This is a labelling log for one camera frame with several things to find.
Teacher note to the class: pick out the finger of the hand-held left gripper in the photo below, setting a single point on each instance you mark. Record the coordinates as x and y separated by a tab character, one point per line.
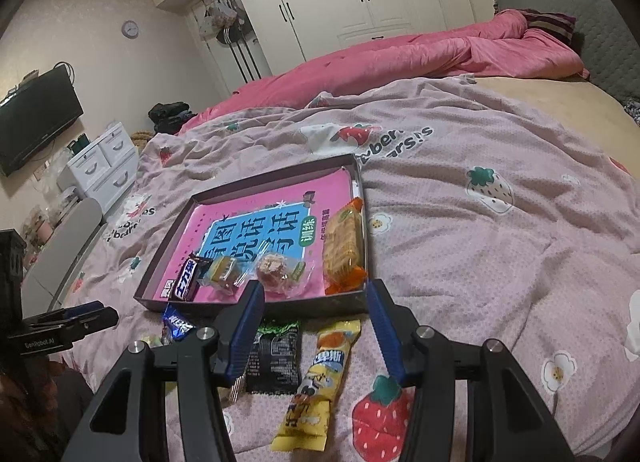
95	322
82	308

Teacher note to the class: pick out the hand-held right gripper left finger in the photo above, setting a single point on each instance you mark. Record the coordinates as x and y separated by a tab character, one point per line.
247	332

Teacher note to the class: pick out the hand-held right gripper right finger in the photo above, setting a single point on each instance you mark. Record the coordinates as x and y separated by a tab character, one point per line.
385	332

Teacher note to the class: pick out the black and green snack packet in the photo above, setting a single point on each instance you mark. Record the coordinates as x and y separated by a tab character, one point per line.
275	362

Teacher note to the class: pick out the clear-wrapped yellow pastry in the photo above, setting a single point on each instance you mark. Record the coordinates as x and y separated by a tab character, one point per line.
225	274

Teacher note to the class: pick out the clear-wrapped red pastry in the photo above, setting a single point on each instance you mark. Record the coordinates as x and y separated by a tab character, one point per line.
275	272

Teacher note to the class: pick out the dark purple shallow box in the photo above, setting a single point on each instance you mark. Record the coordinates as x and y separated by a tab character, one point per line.
310	306

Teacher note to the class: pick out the blue cookie packet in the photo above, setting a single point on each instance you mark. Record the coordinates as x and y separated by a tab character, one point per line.
177	326

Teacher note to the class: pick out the dark brown chocolate bar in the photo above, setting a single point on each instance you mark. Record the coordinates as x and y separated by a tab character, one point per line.
187	279

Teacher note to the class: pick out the yellow stick snack packet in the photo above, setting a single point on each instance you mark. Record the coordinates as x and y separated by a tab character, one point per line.
312	387

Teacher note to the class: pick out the orange cracker packet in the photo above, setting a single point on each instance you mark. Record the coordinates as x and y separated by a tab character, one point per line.
342	247

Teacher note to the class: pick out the strawberry printed pink blanket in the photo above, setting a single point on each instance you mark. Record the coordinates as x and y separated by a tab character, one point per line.
475	267

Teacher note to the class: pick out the pink book with blue label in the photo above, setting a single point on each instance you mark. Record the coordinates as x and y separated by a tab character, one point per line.
240	212

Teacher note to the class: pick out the white drawer cabinet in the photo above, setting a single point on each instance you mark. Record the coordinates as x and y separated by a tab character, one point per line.
107	167

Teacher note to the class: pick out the brown knitted cloth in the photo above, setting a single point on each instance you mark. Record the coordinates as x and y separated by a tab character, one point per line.
141	139

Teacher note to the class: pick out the pile of dark clothes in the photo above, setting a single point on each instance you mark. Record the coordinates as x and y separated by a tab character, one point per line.
170	117

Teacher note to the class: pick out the pink quilt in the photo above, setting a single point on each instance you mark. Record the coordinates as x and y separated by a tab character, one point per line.
400	52

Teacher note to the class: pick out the beige bed sheet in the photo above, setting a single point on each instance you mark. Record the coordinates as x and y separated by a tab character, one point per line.
565	102

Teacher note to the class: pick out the hanging bags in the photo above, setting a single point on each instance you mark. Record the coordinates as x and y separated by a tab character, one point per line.
222	19

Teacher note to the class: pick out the dark patterned cloth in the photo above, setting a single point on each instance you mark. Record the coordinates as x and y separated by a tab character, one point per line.
632	112

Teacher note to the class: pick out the dark striped pillow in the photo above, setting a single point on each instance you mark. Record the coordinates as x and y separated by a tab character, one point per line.
547	24

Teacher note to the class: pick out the grey padded headboard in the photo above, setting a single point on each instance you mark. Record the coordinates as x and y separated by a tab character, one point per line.
600	32

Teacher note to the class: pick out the black wall television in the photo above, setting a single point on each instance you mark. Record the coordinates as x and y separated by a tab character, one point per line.
35	122

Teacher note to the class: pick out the round wall clock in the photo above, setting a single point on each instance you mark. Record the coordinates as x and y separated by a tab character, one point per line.
131	29

